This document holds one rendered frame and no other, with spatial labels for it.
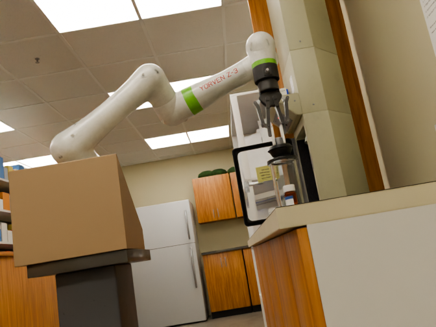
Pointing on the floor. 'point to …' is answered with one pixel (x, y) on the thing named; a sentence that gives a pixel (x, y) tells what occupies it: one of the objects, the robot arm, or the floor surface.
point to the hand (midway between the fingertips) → (278, 135)
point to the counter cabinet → (353, 272)
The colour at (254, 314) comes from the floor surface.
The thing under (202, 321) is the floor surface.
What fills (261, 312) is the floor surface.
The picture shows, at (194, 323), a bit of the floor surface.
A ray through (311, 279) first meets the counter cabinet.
